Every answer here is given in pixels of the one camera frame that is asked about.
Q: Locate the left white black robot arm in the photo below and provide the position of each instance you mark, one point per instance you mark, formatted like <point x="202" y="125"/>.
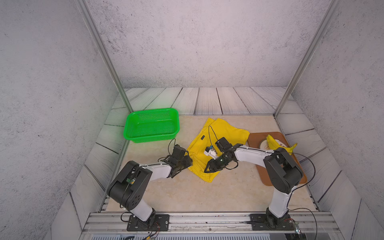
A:
<point x="130" y="184"/>

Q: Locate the metal frame post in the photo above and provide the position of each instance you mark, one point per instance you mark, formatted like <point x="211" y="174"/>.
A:
<point x="89" y="21"/>
<point x="319" y="33"/>

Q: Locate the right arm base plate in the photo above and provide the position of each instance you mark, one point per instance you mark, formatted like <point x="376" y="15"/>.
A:
<point x="271" y="223"/>

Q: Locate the right metal frame post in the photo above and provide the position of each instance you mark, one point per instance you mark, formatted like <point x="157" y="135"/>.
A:
<point x="319" y="33"/>

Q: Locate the patterned round plate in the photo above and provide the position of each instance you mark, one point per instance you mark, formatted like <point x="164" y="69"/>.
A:
<point x="264" y="145"/>

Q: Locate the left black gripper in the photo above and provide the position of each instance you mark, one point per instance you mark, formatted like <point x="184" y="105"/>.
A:
<point x="188" y="161"/>

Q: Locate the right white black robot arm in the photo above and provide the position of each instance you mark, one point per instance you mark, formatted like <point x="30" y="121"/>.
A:
<point x="284" y="172"/>

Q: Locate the green plastic basket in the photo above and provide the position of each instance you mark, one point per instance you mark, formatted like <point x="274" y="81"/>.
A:
<point x="152" y="125"/>

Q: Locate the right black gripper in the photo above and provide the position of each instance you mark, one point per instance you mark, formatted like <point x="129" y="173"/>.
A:
<point x="212" y="166"/>

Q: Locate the aluminium front rail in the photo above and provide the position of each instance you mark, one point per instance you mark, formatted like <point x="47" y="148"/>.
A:
<point x="317" y="225"/>

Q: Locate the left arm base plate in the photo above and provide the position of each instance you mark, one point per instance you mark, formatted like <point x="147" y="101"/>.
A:
<point x="155" y="223"/>

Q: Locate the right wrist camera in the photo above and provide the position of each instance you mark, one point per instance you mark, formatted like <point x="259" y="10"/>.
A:
<point x="211" y="152"/>

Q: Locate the brown cutting board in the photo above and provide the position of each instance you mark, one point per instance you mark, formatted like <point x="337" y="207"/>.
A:
<point x="255" y="140"/>

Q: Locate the yellow banana bunch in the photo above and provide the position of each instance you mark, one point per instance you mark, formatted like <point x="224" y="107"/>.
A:
<point x="274" y="145"/>

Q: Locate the left metal frame post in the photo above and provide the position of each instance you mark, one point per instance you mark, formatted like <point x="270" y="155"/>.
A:
<point x="89" y="21"/>

